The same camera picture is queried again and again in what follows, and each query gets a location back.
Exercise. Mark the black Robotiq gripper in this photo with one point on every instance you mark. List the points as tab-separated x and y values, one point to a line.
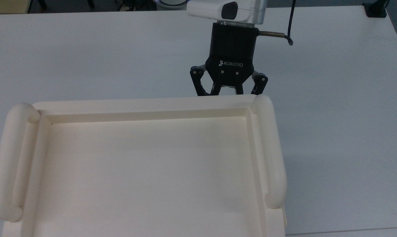
233	46

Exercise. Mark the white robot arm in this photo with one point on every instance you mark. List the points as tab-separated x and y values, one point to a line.
218	8

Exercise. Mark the black table clamp base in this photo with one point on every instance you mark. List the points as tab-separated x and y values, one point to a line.
375	11

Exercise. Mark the tan wooden furniture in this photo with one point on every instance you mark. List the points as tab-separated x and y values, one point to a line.
7	6

